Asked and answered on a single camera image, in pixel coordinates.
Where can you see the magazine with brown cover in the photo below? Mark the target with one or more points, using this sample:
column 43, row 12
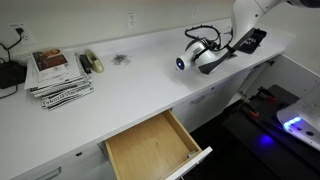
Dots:
column 50, row 61

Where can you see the white wall outlet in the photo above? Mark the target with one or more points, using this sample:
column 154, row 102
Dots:
column 26, row 38
column 131, row 20

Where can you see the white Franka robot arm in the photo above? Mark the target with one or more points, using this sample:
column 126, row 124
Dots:
column 246, row 13

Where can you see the black box device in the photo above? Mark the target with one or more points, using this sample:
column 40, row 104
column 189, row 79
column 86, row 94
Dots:
column 11, row 75

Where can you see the white closed drawer front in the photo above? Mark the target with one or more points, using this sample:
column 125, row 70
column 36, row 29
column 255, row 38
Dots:
column 200, row 106

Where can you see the black landfill only sign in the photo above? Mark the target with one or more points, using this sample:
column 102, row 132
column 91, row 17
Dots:
column 257, row 40

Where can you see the open wooden drawer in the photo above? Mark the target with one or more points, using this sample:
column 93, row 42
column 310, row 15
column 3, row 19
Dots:
column 150, row 146

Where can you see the black stapler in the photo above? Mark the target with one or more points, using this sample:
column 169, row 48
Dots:
column 85, row 64

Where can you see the stack of white magazines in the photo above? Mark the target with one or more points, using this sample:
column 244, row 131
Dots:
column 71, row 75

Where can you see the magazine with black-white lettering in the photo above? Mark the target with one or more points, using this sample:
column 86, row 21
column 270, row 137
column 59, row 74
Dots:
column 66, row 96

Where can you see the pile of silver paper clips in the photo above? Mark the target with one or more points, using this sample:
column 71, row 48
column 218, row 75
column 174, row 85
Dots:
column 120, row 59

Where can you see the white robot base blue light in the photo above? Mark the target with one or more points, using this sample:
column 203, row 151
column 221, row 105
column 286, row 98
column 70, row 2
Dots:
column 300, row 116

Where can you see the black mounting platform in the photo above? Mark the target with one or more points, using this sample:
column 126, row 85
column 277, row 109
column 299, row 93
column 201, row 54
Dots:
column 253, row 150

